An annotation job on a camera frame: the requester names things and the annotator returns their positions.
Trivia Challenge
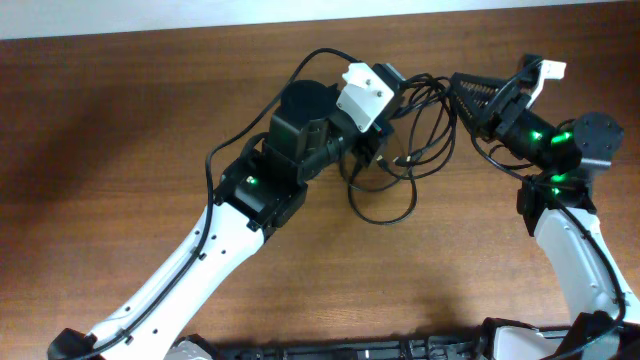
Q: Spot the black thin usb cable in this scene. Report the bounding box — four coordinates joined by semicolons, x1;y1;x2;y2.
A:
374;74;456;182

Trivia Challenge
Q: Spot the black thick cable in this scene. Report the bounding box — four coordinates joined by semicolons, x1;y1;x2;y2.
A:
342;72;459;226

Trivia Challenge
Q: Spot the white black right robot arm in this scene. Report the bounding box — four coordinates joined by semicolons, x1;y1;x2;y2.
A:
451;70;639;359

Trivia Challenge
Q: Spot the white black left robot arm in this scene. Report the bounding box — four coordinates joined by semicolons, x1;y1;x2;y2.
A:
46;75;402;359

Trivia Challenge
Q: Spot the black right camera cable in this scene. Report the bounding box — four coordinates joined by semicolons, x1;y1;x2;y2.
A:
467;59;629;351

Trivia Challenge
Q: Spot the black camera cable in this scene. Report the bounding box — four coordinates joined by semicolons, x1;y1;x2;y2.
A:
467;59;629;351
74;47;361;360

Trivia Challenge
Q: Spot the black left camera cable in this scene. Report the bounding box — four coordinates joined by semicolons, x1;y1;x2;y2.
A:
74;47;361;360

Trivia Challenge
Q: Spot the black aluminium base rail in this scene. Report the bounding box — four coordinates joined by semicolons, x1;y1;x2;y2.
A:
169;319;576;360

